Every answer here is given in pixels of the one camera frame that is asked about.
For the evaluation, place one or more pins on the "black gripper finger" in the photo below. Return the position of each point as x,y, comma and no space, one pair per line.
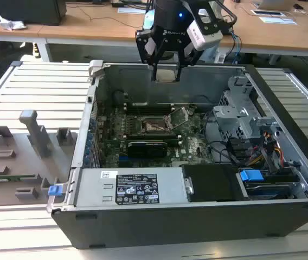
155,73
178,73

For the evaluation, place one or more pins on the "silver-topped CPU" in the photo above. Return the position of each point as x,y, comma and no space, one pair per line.
166,76

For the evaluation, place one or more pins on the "black RAM slot row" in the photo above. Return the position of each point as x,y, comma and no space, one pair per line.
148,109
154,137

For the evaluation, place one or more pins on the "CPU socket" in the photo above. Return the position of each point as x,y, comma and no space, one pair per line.
154,126

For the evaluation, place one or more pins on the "blue expansion slot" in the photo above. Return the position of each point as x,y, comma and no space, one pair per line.
124,157

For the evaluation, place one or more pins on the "white paper sheet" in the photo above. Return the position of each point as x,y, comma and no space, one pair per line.
131,10
278,20

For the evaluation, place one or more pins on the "black power strip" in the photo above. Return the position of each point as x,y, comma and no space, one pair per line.
121,4

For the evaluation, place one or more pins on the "silver disk bay cage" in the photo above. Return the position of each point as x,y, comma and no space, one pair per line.
230,122

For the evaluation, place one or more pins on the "green motherboard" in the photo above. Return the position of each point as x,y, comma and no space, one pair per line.
194,146

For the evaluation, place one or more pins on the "black graphics card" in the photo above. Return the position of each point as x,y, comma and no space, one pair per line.
146,150

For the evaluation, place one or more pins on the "wooden desk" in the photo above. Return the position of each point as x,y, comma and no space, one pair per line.
89,29

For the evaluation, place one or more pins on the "white tablet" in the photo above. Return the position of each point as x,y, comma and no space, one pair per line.
268,12

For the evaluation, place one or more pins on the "silver laptop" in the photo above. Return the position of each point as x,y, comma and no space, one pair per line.
276,4

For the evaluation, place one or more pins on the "black plastic shroud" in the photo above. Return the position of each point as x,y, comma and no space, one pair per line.
213,181

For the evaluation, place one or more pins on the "hard disk in blue carrier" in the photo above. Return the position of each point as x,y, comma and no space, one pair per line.
250,177

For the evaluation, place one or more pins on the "grey power supply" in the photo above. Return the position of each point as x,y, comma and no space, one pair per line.
94,189

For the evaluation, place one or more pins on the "black computer tower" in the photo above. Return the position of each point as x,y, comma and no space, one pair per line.
21,10

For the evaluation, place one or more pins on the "black and grey PC case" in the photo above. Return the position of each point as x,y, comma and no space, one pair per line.
170,224

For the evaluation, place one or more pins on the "crumpled white paper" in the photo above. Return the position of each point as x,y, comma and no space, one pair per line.
11,23

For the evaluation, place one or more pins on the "blue case latch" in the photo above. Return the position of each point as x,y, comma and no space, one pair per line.
55,191

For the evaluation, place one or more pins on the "brown parts rack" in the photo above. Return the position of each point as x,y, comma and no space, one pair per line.
21,162

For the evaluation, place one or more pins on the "green RAM stick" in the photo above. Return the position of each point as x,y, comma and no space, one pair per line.
13,178

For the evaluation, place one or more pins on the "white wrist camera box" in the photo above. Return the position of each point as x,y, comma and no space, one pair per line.
202,38

